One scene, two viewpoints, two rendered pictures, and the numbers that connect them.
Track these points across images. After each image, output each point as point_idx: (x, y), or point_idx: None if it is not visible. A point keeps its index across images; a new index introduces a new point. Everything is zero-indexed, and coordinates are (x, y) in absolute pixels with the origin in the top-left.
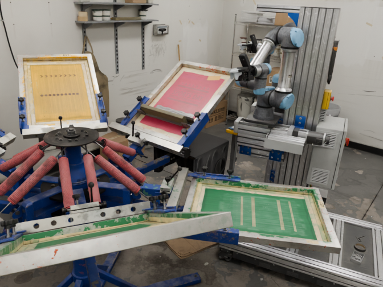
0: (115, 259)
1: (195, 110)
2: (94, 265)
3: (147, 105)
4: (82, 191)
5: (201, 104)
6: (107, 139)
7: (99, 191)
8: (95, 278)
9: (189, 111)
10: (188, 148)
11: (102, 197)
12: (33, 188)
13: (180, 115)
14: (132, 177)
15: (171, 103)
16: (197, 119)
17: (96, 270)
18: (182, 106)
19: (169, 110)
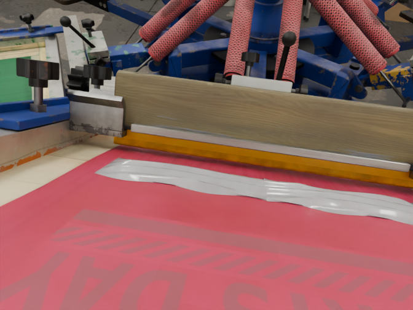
0: None
1: (96, 192)
2: (133, 11)
3: (394, 106)
4: (224, 27)
5: (36, 221)
6: (286, 27)
7: (207, 37)
8: (123, 5)
9: (141, 187)
10: (68, 74)
11: (216, 68)
12: (321, 52)
13: (141, 72)
14: (176, 50)
15: (359, 237)
16: (50, 112)
17: (128, 9)
18: (231, 216)
19: (296, 189)
